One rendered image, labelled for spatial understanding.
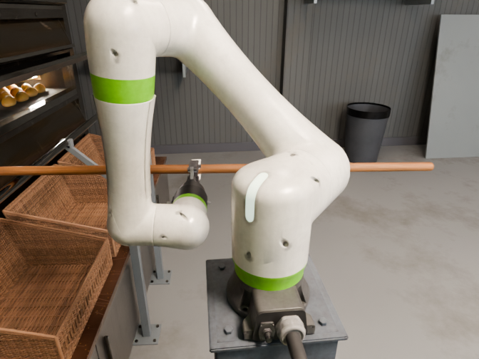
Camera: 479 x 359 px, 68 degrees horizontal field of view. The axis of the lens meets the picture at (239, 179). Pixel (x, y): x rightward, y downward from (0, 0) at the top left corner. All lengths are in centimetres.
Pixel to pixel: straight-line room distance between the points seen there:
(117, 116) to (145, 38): 15
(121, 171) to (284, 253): 38
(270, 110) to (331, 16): 403
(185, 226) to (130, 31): 41
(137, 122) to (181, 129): 390
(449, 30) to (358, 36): 102
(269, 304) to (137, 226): 38
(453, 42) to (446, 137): 112
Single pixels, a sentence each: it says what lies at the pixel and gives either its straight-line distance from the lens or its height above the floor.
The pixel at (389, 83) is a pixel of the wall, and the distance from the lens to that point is 509.
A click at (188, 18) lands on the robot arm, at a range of 75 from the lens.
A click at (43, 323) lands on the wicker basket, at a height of 59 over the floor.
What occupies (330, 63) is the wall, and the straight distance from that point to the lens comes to 472.
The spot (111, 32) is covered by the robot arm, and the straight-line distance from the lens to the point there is 66.
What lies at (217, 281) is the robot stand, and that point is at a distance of 70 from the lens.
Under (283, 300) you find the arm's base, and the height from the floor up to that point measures 126.
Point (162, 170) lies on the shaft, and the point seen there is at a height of 120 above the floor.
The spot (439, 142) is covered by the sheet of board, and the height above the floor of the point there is 20.
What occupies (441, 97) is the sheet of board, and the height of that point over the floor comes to 74.
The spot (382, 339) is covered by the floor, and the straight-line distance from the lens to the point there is 233.
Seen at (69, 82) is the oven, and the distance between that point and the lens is 281.
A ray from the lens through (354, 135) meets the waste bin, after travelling 443.
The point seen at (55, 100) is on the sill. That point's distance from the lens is 249.
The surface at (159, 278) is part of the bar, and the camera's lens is 257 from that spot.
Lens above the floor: 166
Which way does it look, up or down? 25 degrees down
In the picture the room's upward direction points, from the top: straight up
